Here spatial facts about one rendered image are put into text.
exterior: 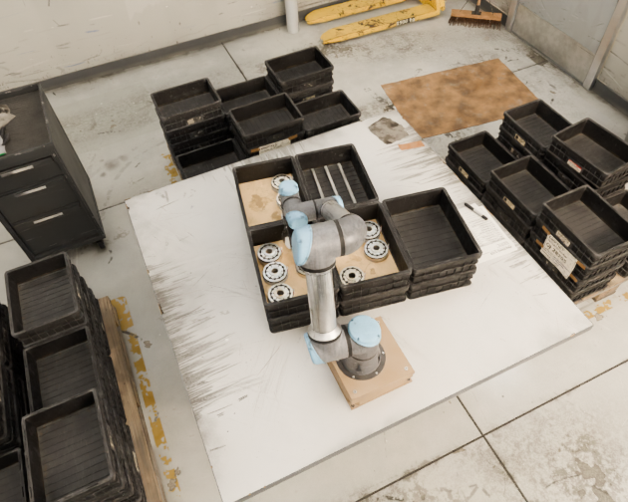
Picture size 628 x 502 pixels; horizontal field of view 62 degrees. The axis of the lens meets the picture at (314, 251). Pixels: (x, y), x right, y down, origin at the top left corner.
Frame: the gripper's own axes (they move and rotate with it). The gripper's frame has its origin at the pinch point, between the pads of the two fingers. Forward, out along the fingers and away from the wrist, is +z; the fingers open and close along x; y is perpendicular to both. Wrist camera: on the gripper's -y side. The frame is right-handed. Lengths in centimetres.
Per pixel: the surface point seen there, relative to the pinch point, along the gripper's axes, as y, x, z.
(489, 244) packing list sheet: -3, -89, 15
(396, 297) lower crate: -27.0, -38.4, 9.6
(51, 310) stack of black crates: 13, 120, 36
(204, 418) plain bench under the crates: -63, 44, 16
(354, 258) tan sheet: -9.1, -24.1, 2.3
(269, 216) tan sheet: 21.7, 9.0, 2.1
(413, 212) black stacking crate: 12, -56, 2
